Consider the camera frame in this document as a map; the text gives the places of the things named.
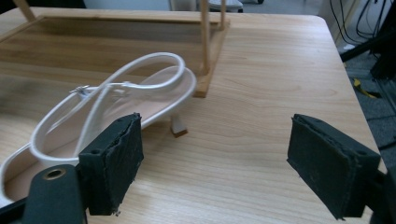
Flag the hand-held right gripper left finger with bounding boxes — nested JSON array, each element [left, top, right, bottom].
[[78, 112, 145, 217]]

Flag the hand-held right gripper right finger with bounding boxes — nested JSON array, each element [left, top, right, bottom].
[[286, 113, 382, 220]]

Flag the white strappy heeled sandal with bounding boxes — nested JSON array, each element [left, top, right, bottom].
[[0, 51, 198, 206]]

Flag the wooden shoe rack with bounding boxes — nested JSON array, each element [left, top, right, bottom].
[[0, 0, 232, 99]]

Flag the yellow tape strip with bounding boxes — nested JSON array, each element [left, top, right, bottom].
[[353, 77, 378, 99]]

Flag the black metal stand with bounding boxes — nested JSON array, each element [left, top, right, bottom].
[[339, 6, 396, 80]]

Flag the white chair base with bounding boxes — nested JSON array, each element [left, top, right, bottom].
[[207, 0, 245, 13]]

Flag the black cables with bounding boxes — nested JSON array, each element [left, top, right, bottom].
[[329, 0, 394, 46]]

